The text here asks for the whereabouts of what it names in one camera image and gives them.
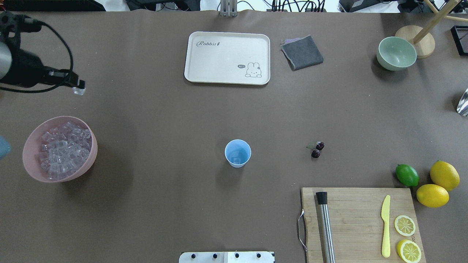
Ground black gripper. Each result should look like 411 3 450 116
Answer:
10 49 85 89

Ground clear ice cube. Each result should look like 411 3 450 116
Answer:
72 87 86 96

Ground pile of clear ice cubes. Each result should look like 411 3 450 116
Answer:
37 121 92 181

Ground light blue plastic cup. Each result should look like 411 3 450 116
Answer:
224 139 252 168

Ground dark red cherries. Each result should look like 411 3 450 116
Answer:
306 141 325 159

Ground pink bowl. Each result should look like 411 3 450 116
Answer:
22 115 98 183

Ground cream rabbit tray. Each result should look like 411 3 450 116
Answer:
184 31 271 85

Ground grey folded cloth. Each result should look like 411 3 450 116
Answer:
281 35 324 70

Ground steel muddler black tip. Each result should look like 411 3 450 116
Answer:
316 191 336 263

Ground bamboo cutting board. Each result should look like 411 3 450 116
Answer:
301 187 417 263

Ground mint green bowl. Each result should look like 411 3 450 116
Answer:
376 37 417 71

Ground yellow plastic knife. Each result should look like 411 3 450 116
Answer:
381 195 391 258

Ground green lime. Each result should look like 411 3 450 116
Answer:
396 164 420 187

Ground wooden glass holder stand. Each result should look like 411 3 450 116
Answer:
395 0 467 59

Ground lemon half lower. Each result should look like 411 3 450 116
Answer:
393 215 416 237

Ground lemon half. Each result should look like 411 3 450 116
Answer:
396 239 422 263
393 215 416 237

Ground lemon half upper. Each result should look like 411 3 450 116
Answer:
396 239 422 263

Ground yellow lemon near board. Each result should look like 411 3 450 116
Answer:
416 184 449 208

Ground yellow lemon outer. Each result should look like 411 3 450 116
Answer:
430 160 461 191

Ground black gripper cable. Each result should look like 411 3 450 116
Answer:
0 20 74 94

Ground aluminium frame post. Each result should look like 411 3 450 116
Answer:
219 0 238 17

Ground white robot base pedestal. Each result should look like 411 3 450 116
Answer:
178 251 276 263

